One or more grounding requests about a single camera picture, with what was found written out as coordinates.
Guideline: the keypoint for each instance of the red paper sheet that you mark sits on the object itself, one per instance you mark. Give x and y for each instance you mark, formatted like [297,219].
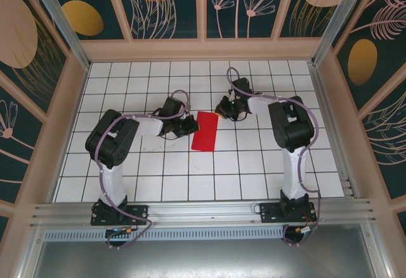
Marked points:
[204,132]

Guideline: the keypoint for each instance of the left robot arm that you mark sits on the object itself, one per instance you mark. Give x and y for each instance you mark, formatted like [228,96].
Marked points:
[111,138]

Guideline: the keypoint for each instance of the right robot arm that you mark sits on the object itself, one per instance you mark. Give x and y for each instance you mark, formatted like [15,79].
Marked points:
[292,125]

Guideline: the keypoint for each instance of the grey metal sheet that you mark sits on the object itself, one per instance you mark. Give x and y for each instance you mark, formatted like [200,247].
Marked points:
[203,259]

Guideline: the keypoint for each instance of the small circuit board with connector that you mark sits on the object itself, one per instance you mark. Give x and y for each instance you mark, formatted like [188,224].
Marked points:
[304,229]
[122,231]

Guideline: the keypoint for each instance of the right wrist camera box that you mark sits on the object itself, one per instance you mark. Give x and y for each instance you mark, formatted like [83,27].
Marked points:
[233,95]

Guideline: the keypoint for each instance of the wall panel with pink flowers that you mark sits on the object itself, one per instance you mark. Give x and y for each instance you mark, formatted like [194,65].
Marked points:
[234,21]

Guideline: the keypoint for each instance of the long aluminium mounting rail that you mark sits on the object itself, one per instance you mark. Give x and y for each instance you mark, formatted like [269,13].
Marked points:
[203,211]

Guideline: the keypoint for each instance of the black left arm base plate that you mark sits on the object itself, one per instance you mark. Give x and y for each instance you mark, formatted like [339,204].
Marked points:
[139,214]

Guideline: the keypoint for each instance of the aluminium table side rail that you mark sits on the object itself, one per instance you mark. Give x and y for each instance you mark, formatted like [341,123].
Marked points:
[333,132]

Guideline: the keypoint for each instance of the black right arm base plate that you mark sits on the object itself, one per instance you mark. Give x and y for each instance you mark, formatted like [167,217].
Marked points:
[269,213]

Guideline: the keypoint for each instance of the wall panel with orange circle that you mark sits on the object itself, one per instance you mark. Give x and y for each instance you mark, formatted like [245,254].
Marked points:
[158,11]

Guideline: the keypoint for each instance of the wall panel with peach circle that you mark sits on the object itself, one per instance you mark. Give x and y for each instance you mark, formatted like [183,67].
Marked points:
[304,14]

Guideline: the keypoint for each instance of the aluminium corner post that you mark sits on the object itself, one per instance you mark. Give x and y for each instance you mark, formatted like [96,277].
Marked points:
[63,27]
[336,17]

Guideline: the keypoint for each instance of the wall panel with oval and feather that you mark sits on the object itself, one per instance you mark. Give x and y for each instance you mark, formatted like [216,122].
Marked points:
[361,62]

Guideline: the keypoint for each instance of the wall panel with gold oval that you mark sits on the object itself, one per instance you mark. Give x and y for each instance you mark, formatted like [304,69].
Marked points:
[82,17]

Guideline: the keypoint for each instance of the wall panel with leaf outlines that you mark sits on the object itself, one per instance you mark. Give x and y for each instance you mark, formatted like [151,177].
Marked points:
[387,144]

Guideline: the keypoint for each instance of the wall panel with single flower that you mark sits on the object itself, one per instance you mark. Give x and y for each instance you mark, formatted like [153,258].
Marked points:
[16,151]

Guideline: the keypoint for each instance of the wall panel with large peach disc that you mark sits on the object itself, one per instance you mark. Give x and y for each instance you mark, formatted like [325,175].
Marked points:
[19,37]

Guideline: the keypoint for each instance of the aluminium frame bar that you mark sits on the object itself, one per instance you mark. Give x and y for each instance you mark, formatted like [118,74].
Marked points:
[28,252]
[377,252]

